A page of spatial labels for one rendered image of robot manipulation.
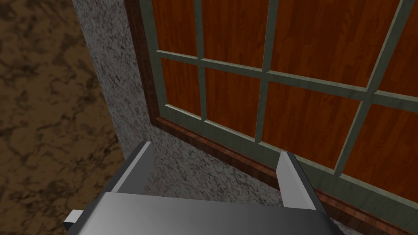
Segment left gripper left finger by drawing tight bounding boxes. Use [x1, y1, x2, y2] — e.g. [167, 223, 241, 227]
[109, 141, 155, 195]

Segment green-framed paned door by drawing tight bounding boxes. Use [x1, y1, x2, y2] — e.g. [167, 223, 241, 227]
[139, 0, 418, 233]

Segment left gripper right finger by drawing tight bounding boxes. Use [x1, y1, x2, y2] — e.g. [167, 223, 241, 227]
[276, 151, 327, 216]

